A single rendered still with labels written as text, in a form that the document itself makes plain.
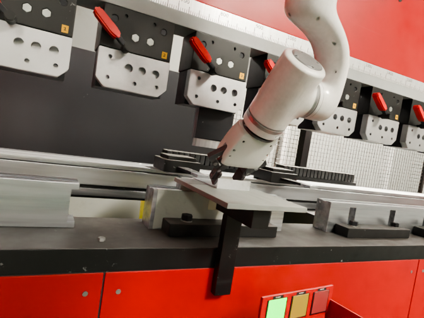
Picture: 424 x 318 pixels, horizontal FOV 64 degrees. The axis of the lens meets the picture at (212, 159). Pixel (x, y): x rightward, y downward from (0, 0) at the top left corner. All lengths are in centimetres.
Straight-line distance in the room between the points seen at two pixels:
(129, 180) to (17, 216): 38
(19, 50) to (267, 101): 46
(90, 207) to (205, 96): 283
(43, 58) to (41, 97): 55
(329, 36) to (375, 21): 54
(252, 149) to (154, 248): 28
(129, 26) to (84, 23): 278
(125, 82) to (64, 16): 16
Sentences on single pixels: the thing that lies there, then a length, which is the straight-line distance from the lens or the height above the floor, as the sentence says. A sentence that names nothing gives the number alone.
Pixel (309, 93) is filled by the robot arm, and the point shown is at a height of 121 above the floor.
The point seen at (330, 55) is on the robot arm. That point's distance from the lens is 68.
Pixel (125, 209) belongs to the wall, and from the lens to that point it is 354.
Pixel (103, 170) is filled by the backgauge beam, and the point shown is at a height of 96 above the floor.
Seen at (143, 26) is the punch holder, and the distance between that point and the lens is 77.
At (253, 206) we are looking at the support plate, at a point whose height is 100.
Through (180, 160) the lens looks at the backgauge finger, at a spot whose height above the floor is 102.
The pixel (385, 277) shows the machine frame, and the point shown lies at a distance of 118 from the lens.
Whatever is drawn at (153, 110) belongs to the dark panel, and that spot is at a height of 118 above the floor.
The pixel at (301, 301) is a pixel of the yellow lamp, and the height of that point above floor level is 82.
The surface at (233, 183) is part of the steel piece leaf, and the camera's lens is 75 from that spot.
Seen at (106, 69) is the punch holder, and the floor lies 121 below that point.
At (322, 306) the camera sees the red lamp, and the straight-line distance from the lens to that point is 79.
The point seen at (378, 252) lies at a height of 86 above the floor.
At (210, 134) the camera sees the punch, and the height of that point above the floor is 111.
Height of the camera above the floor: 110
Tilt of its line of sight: 3 degrees down
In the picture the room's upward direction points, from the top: 9 degrees clockwise
